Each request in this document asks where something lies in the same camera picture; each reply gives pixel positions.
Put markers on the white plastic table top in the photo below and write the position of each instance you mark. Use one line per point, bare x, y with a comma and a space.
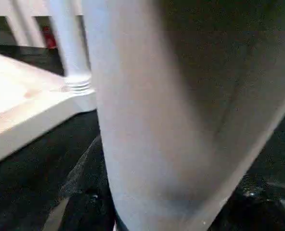
24, 108

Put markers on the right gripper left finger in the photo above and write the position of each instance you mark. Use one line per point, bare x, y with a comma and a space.
89, 211

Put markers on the white glass-door cabinet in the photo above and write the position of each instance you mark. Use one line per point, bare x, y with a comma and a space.
19, 9

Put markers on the white plastic table leg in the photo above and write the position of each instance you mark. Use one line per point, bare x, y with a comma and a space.
70, 48
145, 96

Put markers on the red item behind glass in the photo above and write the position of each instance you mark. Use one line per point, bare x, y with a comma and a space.
49, 38

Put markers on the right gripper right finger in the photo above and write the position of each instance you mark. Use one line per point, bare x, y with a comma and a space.
260, 211

